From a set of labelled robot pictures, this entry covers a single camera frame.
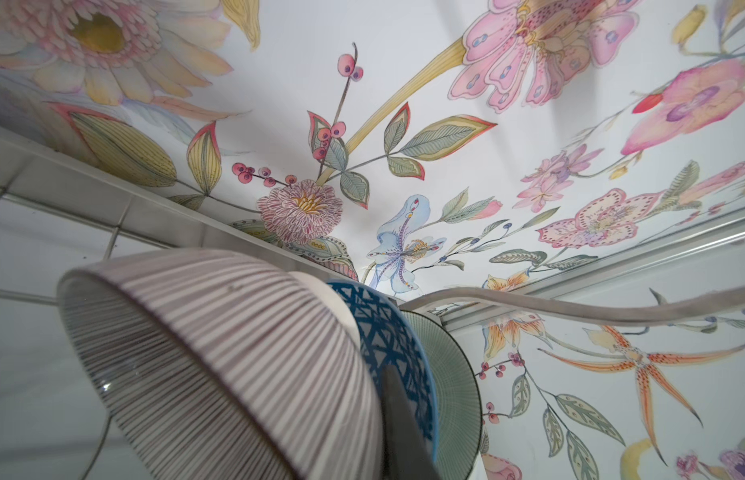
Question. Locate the steel two-tier dish rack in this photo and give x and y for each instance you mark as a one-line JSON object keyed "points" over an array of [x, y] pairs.
{"points": [[53, 218]]}

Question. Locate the purple striped bowl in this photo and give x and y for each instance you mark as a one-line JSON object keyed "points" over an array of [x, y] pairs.
{"points": [[217, 365]]}

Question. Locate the pale green ceramic bowl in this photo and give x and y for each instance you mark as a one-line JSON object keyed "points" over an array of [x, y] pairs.
{"points": [[459, 411]]}

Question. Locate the blue patterned ceramic bowl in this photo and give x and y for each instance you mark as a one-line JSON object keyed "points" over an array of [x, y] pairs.
{"points": [[387, 339]]}

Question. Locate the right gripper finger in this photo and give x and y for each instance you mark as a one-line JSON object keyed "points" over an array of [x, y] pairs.
{"points": [[406, 457]]}

